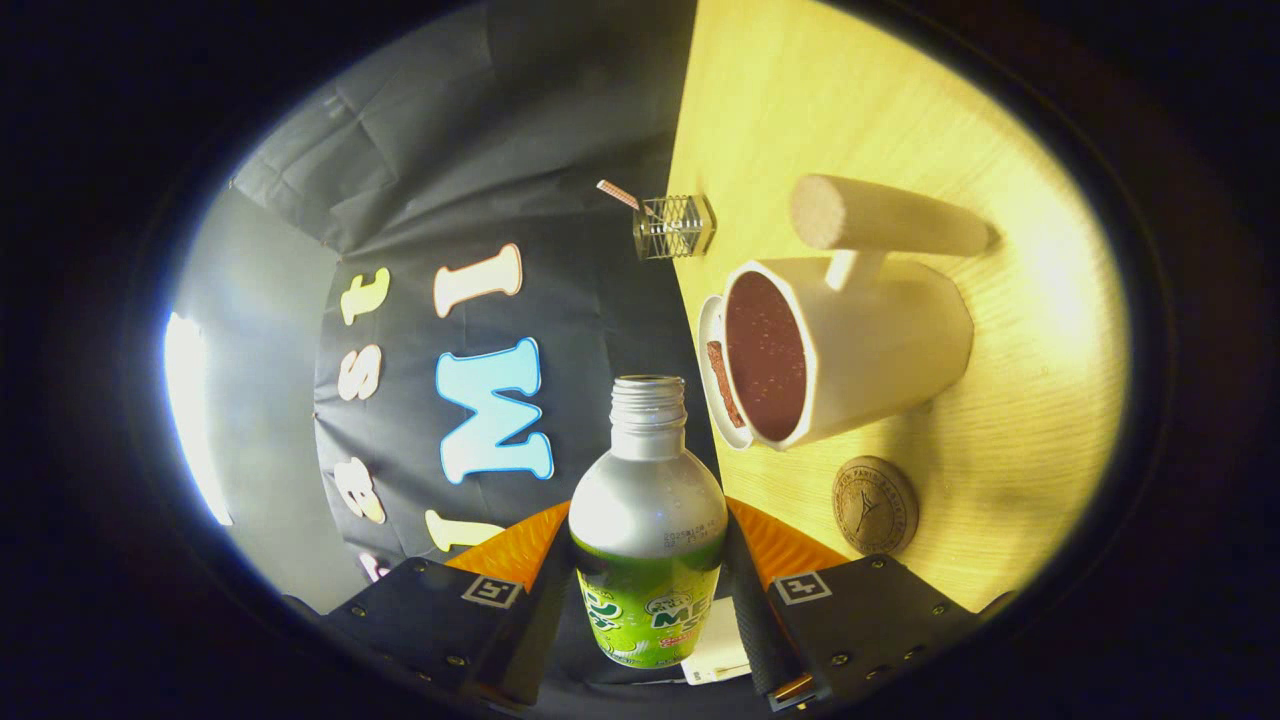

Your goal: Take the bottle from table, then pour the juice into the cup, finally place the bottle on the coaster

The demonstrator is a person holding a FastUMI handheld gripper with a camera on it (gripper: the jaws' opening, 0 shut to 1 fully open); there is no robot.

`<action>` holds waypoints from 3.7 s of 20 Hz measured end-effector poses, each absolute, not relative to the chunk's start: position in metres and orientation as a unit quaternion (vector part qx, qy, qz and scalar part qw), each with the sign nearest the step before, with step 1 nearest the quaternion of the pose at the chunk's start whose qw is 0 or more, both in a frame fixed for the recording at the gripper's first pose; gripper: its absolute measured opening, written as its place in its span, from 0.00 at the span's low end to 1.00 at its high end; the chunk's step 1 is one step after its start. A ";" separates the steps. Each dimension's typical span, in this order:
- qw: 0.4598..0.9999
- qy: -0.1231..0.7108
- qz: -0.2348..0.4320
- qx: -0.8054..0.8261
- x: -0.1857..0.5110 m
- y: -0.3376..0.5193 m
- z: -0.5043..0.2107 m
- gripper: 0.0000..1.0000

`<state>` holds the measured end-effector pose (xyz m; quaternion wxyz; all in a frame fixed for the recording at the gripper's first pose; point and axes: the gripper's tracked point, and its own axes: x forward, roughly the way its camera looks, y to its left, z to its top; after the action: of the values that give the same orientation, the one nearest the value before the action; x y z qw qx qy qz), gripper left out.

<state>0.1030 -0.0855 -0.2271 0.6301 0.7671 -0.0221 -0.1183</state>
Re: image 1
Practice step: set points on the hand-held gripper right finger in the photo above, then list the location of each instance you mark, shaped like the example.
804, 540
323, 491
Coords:
750, 620

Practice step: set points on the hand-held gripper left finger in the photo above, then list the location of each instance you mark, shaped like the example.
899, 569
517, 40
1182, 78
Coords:
545, 620

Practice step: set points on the silver green juice bottle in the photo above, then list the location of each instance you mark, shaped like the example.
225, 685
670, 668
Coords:
645, 520

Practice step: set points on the round wooden coaster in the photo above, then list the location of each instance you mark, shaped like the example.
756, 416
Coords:
875, 505

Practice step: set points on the white toaster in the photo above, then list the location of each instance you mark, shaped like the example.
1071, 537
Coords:
718, 645

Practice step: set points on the brown meat patty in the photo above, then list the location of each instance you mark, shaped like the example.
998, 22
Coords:
722, 380

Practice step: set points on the round white plate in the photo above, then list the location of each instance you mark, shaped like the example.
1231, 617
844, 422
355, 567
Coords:
708, 330

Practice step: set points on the wooden table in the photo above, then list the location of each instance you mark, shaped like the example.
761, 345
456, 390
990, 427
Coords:
1020, 400

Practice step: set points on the pink striped straw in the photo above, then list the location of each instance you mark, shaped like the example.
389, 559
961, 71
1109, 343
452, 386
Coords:
618, 194

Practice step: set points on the black backdrop cloth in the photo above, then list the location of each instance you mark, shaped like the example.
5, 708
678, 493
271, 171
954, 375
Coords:
500, 150

